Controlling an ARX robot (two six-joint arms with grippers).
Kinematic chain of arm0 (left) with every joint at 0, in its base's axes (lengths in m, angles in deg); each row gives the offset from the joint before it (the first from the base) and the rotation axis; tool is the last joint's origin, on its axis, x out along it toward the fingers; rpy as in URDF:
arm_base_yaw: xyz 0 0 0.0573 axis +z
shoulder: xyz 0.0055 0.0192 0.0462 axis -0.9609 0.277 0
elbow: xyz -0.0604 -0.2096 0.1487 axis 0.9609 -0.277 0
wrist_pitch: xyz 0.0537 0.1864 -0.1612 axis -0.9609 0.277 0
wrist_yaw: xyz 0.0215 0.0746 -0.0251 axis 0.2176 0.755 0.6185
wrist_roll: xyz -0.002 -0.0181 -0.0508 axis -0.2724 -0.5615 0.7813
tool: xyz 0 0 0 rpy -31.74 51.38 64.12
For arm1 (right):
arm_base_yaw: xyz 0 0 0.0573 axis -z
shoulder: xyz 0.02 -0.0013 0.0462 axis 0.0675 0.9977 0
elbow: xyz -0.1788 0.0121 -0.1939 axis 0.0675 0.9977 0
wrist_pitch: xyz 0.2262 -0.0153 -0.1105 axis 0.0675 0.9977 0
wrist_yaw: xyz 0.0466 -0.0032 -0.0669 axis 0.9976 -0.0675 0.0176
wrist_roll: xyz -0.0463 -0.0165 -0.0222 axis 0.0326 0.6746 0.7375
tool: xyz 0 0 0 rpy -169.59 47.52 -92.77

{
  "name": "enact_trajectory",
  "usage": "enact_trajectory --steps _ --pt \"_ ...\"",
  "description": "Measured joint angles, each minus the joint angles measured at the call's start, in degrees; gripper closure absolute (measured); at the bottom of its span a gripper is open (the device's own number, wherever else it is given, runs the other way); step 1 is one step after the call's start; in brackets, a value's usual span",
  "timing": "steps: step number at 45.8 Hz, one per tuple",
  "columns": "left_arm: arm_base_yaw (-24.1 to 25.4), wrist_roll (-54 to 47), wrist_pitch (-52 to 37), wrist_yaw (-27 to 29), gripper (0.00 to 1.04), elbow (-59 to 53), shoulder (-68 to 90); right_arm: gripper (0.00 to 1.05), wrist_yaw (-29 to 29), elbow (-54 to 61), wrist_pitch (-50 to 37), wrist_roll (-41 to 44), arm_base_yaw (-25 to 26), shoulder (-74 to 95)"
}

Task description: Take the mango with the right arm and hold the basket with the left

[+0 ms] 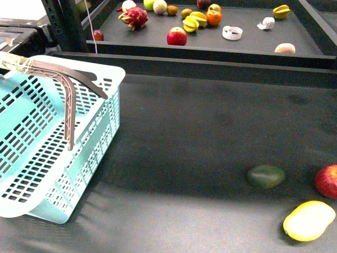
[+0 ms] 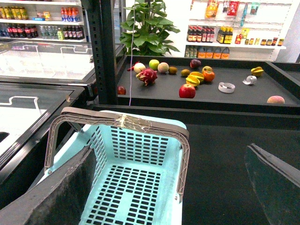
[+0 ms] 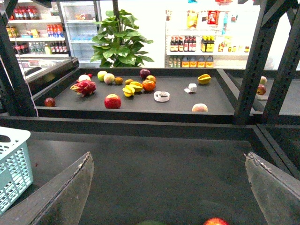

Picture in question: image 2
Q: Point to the far glass freezer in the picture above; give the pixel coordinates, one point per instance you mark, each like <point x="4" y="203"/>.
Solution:
<point x="49" y="63"/>

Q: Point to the red chili pepper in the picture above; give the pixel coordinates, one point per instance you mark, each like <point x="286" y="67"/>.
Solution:
<point x="132" y="68"/>

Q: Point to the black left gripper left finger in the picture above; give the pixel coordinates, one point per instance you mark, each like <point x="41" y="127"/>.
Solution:
<point x="57" y="200"/>

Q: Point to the brown kiwi left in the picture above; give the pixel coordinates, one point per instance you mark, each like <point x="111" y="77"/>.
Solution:
<point x="172" y="70"/>

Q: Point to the grey basket handle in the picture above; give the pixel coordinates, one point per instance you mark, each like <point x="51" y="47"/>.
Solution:
<point x="76" y="117"/>

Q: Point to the beige round melon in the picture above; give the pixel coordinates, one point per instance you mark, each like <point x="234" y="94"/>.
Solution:
<point x="139" y="67"/>

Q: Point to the black metal shelf post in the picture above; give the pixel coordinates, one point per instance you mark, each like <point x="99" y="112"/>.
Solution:
<point x="100" y="21"/>

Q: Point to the dark red plum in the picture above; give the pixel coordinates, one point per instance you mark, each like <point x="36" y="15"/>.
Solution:
<point x="195" y="63"/>

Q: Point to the glass top freezer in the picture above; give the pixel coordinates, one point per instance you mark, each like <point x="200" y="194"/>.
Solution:
<point x="26" y="112"/>

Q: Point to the brown kiwi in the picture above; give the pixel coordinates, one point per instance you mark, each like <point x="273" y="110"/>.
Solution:
<point x="172" y="70"/>
<point x="185" y="72"/>

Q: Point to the pink dragon fruit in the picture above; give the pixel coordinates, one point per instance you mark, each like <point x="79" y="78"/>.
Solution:
<point x="148" y="76"/>

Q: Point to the yellow starfruit pair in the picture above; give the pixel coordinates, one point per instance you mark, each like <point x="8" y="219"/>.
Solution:
<point x="195" y="78"/>

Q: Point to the tan round fruit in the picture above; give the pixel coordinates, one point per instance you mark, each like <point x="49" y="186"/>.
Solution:
<point x="163" y="67"/>

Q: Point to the small red apple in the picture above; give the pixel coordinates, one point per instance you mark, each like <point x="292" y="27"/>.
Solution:
<point x="121" y="90"/>

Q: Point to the silver tape roll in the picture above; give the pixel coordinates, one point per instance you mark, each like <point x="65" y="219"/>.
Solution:
<point x="250" y="80"/>

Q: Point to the brown kiwi right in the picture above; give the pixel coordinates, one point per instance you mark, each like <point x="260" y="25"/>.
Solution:
<point x="185" y="72"/>

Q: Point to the pink peach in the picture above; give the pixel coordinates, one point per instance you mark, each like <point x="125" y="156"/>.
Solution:
<point x="276" y="100"/>

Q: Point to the orange persimmon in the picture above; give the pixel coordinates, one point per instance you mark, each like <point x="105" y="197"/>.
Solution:
<point x="209" y="76"/>

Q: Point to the black fruit display tray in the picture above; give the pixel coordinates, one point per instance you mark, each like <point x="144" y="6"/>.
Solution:
<point x="245" y="98"/>

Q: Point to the glass freezer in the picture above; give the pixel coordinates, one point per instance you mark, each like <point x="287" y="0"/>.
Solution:
<point x="26" y="112"/>
<point x="49" y="63"/>

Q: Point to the white drinks shelf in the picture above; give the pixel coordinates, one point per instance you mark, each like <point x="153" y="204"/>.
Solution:
<point x="50" y="20"/>

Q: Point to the grey tape roll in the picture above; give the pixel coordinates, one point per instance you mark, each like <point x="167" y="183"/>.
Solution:
<point x="226" y="87"/>

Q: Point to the yellow starfruit right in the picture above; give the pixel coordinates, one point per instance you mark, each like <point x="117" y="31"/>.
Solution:
<point x="257" y="71"/>

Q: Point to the white sauce shelf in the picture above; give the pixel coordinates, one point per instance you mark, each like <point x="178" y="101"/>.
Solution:
<point x="238" y="29"/>

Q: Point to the green apple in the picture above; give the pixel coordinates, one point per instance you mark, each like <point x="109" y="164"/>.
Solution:
<point x="153" y="64"/>

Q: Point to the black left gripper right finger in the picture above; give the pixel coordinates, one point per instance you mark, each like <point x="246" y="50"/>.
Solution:
<point x="276" y="185"/>

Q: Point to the green potted plant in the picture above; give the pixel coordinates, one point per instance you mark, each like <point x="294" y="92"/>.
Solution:
<point x="146" y="29"/>

